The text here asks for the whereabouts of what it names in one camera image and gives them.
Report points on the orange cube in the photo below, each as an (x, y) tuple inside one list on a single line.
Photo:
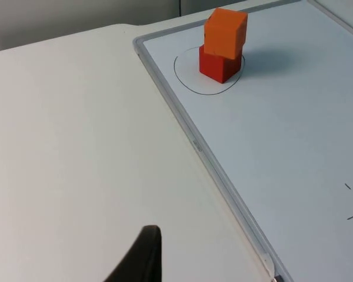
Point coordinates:
[(225, 32)]

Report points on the red cube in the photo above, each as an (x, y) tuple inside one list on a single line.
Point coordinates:
[(219, 67)]

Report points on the grey-framed whiteboard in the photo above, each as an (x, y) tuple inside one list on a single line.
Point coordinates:
[(282, 132)]

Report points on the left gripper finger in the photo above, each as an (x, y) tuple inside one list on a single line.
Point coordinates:
[(142, 258)]

